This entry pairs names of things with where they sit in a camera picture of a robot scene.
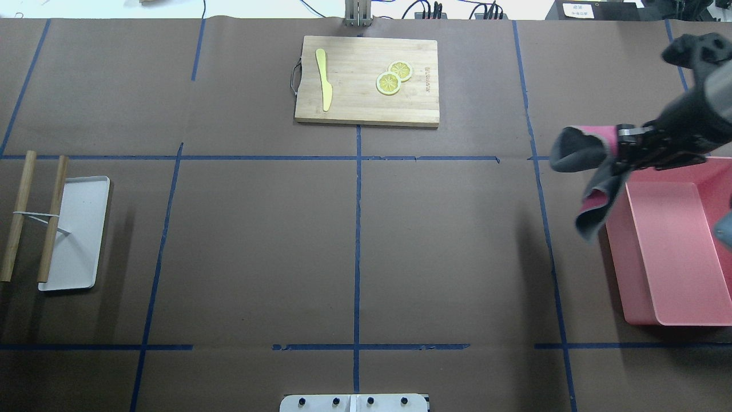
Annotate pink plastic bin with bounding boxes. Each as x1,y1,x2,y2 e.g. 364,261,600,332
606,157,731,327

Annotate lemon slice near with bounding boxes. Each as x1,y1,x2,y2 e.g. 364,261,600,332
375,71,402,96

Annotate white pedestal column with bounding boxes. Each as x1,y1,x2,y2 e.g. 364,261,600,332
279,393,431,411

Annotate wooden rack rod rear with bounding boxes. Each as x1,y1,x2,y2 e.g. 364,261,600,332
1,150,37,282

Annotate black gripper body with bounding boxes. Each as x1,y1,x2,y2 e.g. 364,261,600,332
640,92,721,170

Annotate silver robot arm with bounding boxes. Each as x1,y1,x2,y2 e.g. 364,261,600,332
612,32,731,176

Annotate bamboo cutting board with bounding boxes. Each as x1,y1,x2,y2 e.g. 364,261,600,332
295,35,441,129

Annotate lemon slice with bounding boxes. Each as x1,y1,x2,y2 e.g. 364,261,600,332
375,71,402,96
388,60,414,82

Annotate pink grey cloth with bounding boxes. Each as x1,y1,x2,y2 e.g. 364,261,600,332
550,125,630,241

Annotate wooden rack rod front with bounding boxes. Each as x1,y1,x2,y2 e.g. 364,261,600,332
37,156,69,283

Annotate white rectangular tray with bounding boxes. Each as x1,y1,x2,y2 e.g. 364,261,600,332
38,176,112,292

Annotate aluminium frame post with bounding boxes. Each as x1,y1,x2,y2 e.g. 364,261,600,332
344,0,373,27

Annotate black adapter box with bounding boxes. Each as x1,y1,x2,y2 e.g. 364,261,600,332
544,1,641,21

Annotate yellow plastic knife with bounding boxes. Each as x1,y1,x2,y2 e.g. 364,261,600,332
315,49,333,112

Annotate wooden rack rod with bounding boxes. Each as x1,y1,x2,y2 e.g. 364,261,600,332
37,156,69,283
1,150,37,282

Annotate lemon slice far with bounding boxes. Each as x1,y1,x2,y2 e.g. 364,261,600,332
388,60,414,82

